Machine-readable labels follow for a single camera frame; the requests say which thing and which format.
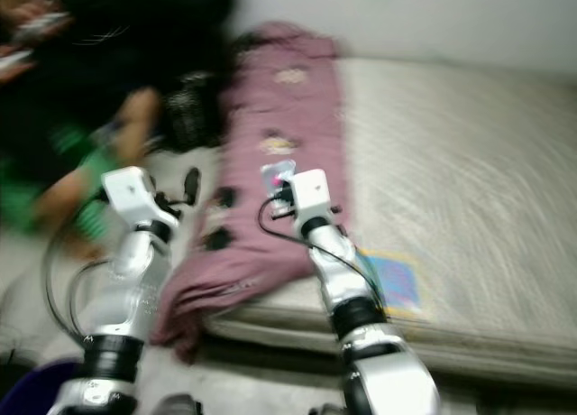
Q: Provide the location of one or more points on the small white wrapper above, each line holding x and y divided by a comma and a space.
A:
278, 174

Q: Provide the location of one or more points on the colourful yellow-edged book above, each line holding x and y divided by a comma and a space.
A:
397, 284

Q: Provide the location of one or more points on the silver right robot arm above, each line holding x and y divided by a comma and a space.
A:
343, 280

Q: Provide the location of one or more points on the black backpack with white lettering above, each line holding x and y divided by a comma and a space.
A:
194, 113

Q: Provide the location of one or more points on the person in black clothes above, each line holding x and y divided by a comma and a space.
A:
135, 45

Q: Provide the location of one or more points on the white quilted mattress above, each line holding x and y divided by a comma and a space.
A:
460, 162

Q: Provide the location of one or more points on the grey robot right leg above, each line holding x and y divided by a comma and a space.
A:
326, 410

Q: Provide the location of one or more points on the navy blue bucket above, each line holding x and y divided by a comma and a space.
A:
36, 392

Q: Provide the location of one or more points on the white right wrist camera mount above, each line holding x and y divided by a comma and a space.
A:
311, 194

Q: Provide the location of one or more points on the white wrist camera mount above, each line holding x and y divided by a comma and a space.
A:
131, 191
311, 194

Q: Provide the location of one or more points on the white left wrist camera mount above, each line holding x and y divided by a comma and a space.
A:
131, 191

